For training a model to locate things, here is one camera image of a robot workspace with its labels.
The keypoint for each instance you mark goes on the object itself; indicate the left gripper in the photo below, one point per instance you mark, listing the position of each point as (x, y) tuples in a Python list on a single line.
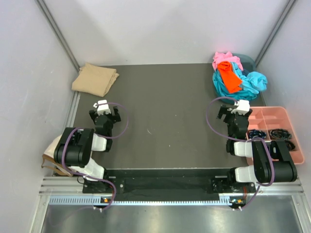
[(114, 118)]

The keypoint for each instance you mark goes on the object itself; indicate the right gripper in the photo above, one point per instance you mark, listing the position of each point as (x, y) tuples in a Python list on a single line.
[(223, 109)]

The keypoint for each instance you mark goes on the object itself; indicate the orange t shirt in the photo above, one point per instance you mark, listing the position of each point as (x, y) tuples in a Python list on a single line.
[(231, 81)]

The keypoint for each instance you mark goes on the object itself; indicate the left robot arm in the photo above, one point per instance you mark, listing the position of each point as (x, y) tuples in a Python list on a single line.
[(75, 149)]

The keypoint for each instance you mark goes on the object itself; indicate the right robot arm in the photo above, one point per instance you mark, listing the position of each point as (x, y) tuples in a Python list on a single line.
[(272, 162)]

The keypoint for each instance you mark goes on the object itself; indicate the turquoise t shirt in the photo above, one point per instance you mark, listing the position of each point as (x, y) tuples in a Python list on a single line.
[(253, 83)]

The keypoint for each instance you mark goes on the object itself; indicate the folded beige t shirt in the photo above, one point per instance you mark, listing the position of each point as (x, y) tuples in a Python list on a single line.
[(95, 80)]

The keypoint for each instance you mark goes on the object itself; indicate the pink divided tray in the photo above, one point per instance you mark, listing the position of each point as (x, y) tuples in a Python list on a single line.
[(266, 119)]

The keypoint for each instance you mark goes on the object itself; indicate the pink t shirt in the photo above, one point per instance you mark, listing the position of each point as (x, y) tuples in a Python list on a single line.
[(229, 57)]

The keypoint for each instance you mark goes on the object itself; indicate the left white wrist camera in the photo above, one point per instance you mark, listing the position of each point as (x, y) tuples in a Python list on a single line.
[(101, 107)]

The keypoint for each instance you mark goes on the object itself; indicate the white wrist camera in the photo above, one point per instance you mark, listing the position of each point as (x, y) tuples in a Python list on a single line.
[(101, 107), (242, 107)]

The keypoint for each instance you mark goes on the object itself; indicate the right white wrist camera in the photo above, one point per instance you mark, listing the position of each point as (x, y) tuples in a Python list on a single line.
[(242, 107)]

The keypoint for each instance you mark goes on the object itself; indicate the aluminium frame rail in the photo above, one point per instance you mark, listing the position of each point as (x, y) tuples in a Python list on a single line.
[(68, 186)]

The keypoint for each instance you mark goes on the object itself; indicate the grey slotted cable duct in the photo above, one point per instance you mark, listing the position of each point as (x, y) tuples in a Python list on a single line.
[(102, 202)]

